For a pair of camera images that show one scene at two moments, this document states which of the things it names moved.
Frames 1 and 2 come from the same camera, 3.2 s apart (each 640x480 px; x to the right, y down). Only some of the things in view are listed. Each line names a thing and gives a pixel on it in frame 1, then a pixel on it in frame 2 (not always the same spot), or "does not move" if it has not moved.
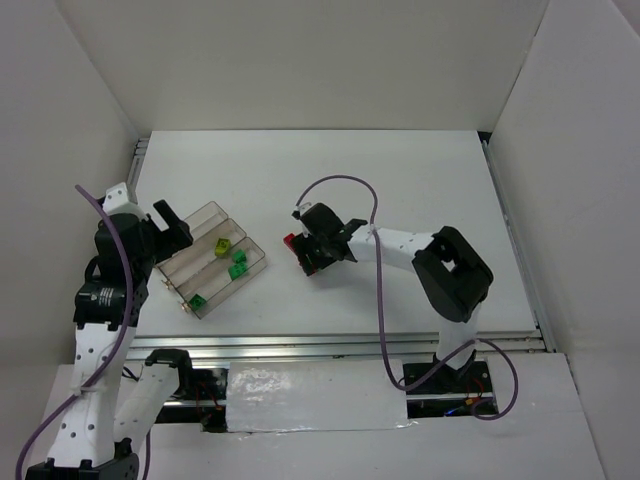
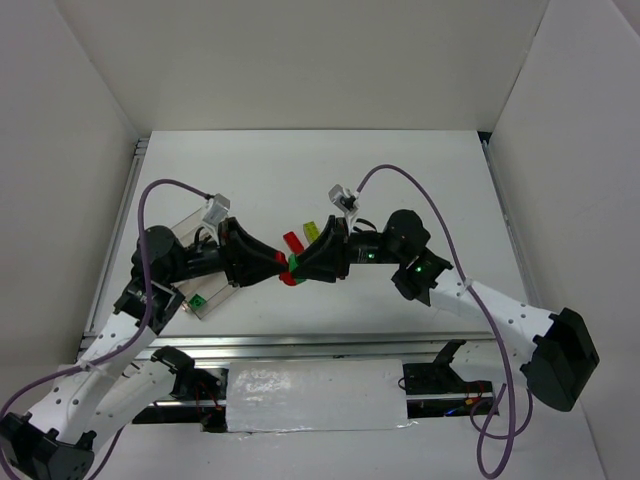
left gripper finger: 173,240 -> 242,236
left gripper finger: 166,212 -> 251,269
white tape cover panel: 286,396 does not move
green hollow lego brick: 197,301 does not move
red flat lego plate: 287,240 does not move
